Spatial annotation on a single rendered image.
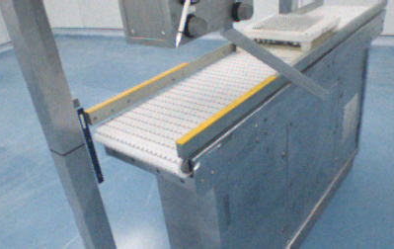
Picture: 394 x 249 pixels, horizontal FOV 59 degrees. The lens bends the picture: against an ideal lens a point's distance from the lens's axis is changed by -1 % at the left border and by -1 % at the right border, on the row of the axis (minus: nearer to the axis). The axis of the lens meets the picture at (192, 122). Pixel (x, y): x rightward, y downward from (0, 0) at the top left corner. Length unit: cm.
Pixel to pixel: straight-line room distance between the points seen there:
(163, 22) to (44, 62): 32
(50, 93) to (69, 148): 13
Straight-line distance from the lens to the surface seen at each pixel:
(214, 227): 90
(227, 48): 115
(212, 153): 69
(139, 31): 55
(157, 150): 68
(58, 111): 78
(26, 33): 73
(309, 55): 102
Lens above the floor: 117
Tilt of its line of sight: 27 degrees down
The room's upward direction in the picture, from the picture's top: 8 degrees counter-clockwise
